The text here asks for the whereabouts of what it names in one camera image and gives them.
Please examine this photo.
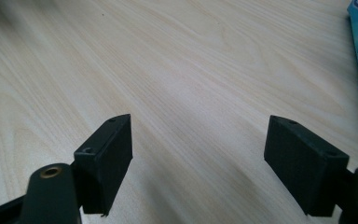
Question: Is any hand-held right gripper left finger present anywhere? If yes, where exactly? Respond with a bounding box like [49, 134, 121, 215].
[71, 113, 133, 217]

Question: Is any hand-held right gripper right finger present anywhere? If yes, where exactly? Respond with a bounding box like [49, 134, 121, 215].
[263, 115, 351, 217]

